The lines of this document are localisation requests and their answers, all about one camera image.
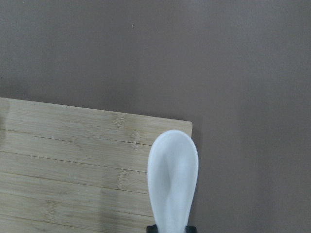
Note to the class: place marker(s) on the white ceramic spoon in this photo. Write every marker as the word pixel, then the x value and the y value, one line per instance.
pixel 172 176

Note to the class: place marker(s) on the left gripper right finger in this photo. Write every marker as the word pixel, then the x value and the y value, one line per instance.
pixel 190 229

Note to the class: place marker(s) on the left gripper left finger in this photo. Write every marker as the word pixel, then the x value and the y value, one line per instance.
pixel 152 229

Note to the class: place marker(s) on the bamboo cutting board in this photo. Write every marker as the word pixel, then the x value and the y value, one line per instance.
pixel 66 169

